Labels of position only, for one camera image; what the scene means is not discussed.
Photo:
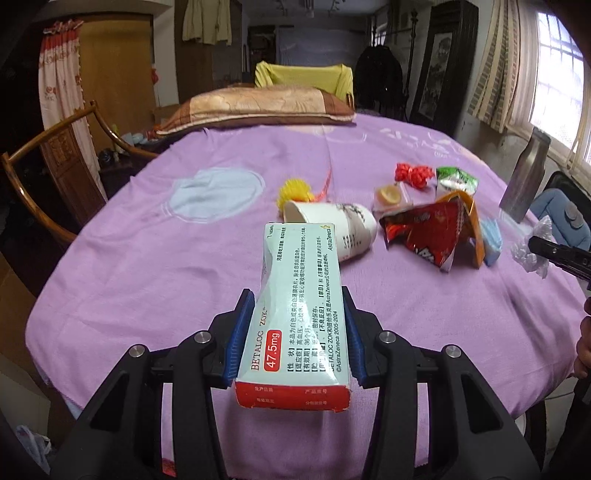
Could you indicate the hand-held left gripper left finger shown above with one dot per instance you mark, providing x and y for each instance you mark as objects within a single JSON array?
[{"x": 244, "y": 339}]

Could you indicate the curved wooden armchair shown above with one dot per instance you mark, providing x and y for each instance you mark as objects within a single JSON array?
[{"x": 60, "y": 157}]

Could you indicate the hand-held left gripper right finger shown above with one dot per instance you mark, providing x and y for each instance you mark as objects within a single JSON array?
[{"x": 352, "y": 341}]

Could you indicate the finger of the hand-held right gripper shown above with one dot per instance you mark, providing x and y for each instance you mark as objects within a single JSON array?
[{"x": 561, "y": 254}]

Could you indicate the orange foil packet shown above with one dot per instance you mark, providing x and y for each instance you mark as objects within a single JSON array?
[{"x": 475, "y": 230}]

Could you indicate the yellow spiky ball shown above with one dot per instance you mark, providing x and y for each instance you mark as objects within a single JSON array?
[{"x": 295, "y": 191}]

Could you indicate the hanging pale yellow garment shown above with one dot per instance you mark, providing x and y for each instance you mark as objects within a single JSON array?
[{"x": 205, "y": 21}]

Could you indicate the white red medicine box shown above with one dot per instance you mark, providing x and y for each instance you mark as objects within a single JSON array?
[{"x": 295, "y": 314}]

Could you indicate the steel water bottle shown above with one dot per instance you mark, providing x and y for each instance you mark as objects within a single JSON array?
[{"x": 524, "y": 180}]

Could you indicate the brown beige pillow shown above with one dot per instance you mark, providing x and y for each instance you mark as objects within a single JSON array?
[{"x": 258, "y": 108}]

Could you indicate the window with grille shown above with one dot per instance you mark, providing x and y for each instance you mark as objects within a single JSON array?
[{"x": 561, "y": 69}]

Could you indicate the dark cluttered side table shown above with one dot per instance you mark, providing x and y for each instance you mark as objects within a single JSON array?
[{"x": 124, "y": 161}]

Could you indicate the red snack bag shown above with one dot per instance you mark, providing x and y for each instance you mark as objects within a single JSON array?
[{"x": 425, "y": 230}]

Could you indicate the striped beige window curtain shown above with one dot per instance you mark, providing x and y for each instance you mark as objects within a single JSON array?
[{"x": 503, "y": 64}]

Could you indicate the floral white red curtain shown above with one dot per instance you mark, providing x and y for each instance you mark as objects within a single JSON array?
[{"x": 62, "y": 92}]

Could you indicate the green white snack packet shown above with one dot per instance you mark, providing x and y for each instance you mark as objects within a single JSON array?
[{"x": 455, "y": 180}]

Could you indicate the black hanging jacket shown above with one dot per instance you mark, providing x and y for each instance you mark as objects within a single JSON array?
[{"x": 381, "y": 78}]

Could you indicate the blue garment on chair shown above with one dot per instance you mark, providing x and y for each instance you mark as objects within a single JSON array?
[{"x": 561, "y": 212}]

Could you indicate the dark framed wall picture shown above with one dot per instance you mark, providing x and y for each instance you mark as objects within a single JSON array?
[{"x": 443, "y": 64}]

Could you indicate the purple blanket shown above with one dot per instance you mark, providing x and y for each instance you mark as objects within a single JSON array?
[{"x": 184, "y": 258}]

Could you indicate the person's right hand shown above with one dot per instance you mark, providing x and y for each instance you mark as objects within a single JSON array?
[{"x": 584, "y": 346}]

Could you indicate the white printed paper cup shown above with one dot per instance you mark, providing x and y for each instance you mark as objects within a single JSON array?
[{"x": 355, "y": 226}]

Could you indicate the pink ribbon strip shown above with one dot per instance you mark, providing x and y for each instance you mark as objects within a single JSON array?
[{"x": 328, "y": 182}]

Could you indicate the yellow chair cover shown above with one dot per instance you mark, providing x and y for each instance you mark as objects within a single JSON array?
[{"x": 300, "y": 76}]

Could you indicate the clear plastic wrap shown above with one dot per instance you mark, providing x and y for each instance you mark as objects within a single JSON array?
[{"x": 524, "y": 254}]

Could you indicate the brown wooden door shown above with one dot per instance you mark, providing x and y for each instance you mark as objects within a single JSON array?
[{"x": 117, "y": 69}]

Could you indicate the clear fruit jelly cup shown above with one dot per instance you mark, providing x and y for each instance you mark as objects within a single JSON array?
[{"x": 390, "y": 196}]

